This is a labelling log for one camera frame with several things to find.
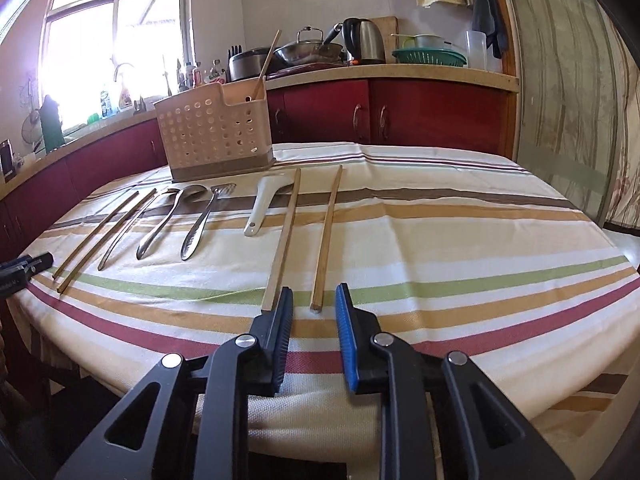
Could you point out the beige perforated utensil holder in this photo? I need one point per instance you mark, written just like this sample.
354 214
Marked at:
215 130

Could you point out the wooden door frame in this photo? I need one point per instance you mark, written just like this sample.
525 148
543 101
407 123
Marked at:
510 110

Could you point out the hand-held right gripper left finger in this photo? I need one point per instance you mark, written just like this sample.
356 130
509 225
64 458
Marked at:
285 330

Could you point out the green thermos bottle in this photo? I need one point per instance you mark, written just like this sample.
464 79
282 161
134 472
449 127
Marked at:
51 125

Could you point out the wooden cutting board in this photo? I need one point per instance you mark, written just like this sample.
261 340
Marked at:
391 35

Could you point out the red tray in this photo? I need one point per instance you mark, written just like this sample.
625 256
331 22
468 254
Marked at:
300 71

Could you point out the orange dish soap bottle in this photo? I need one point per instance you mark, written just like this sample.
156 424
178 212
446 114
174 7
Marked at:
125 99

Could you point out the window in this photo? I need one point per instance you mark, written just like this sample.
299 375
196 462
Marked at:
100 35

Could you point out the steel electric kettle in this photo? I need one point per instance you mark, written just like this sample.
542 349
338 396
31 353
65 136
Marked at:
367 40

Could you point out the metal spoon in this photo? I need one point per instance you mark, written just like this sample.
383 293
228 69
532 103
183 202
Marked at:
162 225
132 230

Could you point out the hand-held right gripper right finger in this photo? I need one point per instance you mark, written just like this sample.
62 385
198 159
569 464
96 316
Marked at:
345 335

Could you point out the black flask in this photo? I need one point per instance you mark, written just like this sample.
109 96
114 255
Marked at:
6 160

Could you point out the clear plastic pitcher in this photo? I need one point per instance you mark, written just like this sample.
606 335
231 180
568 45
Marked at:
476 50

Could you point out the blue label bottle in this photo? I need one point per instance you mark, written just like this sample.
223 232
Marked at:
105 105

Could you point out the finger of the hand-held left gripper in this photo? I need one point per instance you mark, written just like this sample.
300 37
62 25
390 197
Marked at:
37 263
10 285

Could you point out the dark hanging cloth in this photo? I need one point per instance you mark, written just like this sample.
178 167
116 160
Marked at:
487 10

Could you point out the green sponge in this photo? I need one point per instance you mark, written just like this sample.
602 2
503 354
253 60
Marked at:
93 118

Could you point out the small desk fan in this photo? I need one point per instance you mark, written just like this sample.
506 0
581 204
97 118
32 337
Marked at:
31 130

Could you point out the row of condiment bottles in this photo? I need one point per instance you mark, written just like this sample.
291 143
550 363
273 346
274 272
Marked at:
200 74

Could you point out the green plastic colander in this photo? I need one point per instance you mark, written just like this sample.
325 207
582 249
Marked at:
430 58

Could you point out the steel cooking pot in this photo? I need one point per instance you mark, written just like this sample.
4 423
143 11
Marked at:
247 65

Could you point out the striped tablecloth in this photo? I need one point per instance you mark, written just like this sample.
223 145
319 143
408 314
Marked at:
450 270

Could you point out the slotted metal spatula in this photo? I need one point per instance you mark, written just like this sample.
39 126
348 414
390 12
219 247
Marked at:
200 232

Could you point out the striped door curtain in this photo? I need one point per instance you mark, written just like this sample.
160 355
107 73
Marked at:
565 85

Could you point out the red kitchen cabinets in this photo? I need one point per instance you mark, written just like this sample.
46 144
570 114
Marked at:
425 115

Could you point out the white plastic rice paddle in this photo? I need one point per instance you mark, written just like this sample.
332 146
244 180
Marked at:
262 205

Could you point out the beige kitchen countertop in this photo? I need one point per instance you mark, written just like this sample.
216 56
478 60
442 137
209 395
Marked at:
400 74

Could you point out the white strainer bowl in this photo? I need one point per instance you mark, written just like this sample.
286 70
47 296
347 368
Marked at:
425 41

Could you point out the wok with glass lid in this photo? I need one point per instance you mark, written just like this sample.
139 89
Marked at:
305 52

